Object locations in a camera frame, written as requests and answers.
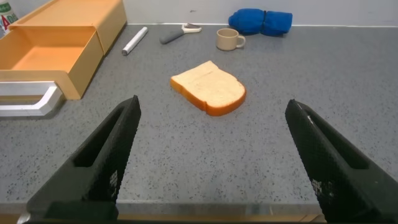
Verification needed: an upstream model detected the white milk drink bottle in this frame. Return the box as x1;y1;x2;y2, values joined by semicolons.
0;1;20;35

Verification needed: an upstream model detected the yellow drawer cabinet housing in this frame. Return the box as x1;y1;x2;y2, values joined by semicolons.
8;0;128;57

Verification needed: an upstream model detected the rolled blue cloth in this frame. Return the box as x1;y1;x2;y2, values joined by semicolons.
228;7;294;37

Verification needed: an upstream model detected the beige cup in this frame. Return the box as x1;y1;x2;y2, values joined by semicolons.
215;27;247;52

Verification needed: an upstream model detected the yellow drawer with white handle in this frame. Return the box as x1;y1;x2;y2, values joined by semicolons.
0;25;105;118

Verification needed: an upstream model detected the white bread slice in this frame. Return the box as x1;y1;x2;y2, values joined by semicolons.
169;60;248;118

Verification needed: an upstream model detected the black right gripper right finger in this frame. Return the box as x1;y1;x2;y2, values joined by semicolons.
284;98;398;223

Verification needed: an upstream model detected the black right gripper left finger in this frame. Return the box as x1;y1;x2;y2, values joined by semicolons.
25;95;142;220

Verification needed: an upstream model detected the white marker pen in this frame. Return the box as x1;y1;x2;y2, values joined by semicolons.
121;26;149;57

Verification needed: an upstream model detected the grey handled peeler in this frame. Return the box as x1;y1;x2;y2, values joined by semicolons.
159;22;203;45

